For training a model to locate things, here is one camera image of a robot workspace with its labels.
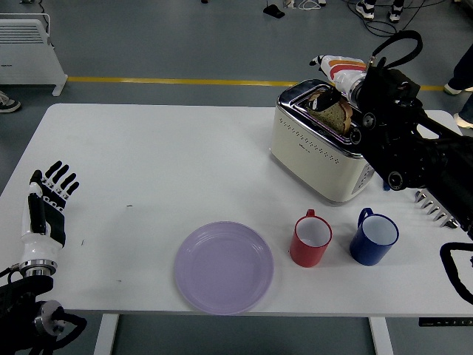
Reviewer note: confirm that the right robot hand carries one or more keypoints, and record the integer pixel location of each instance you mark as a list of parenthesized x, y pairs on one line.
[(341, 70)]

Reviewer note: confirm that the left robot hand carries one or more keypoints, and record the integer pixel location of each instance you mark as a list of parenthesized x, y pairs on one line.
[(37, 247)]

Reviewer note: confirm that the brown bread slice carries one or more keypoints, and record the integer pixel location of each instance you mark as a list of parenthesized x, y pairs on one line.
[(334, 116)]

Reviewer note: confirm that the purple plate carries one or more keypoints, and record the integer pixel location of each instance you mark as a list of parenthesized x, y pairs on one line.
[(221, 270)]

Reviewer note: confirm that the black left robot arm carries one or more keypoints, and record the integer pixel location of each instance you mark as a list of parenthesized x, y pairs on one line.
[(18, 296)]

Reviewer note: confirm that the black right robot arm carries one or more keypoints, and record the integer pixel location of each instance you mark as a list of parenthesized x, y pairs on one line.
[(399, 140)]

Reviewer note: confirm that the person's black white shoe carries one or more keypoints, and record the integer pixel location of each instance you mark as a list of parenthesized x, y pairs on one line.
[(394, 13), (364, 9)]

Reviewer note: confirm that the black floor device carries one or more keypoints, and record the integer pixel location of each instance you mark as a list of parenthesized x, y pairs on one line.
[(274, 12)]

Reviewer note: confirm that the cream and chrome toaster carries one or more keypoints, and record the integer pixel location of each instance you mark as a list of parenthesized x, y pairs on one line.
[(314, 159)]

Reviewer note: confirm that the white table leg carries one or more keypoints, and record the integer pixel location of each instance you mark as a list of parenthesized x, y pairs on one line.
[(105, 334), (380, 336)]

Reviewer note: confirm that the person's leg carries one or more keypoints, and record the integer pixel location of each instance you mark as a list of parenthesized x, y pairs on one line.
[(463, 72)]

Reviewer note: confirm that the blue marker pen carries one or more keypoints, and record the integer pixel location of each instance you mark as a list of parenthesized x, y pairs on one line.
[(385, 188)]

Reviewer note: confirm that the person's dark shoe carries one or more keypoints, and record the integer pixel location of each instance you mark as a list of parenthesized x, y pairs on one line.
[(8, 104)]

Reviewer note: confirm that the silver toast rack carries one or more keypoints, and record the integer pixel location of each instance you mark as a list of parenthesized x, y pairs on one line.
[(439, 216)]

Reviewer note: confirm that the blue mug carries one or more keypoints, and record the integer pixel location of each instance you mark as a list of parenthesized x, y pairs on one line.
[(366, 253)]

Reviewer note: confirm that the red mug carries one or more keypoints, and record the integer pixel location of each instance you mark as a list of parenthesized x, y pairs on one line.
[(306, 255)]

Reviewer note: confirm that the white panel heater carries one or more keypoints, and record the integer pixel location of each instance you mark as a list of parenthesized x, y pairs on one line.
[(26, 55)]

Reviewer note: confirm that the yellow floor tape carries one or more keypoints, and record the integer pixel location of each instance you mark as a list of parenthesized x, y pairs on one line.
[(148, 80)]

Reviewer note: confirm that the black table control panel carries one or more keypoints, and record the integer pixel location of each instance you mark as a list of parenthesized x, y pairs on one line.
[(443, 322)]

